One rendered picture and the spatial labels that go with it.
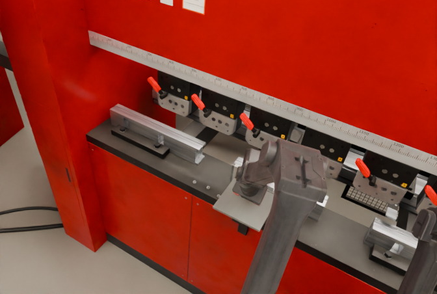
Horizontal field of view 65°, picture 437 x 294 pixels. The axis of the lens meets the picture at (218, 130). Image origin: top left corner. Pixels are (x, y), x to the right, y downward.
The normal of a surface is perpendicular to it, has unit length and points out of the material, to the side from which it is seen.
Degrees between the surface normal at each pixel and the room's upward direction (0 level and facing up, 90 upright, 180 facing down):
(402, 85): 90
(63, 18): 90
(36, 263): 0
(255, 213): 0
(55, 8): 90
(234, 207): 0
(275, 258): 65
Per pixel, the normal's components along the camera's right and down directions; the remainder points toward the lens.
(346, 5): -0.49, 0.51
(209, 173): 0.08, -0.78
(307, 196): -0.04, 0.23
